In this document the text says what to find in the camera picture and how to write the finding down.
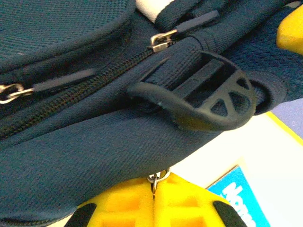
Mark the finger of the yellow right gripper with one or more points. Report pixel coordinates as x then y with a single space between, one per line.
292 33

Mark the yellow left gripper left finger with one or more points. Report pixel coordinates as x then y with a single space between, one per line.
123 205

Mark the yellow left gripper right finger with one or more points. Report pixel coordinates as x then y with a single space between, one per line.
184 205

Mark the navy blue backpack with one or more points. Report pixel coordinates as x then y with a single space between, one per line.
94 153

